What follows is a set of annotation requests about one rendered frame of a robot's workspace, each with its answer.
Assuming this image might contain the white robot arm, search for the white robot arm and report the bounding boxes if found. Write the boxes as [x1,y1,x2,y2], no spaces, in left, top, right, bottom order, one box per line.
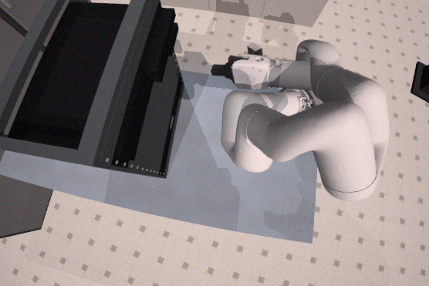
[221,39,390,201]

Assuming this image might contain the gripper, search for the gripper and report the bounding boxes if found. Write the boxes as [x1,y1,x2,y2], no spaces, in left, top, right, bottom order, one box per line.
[211,54,272,89]

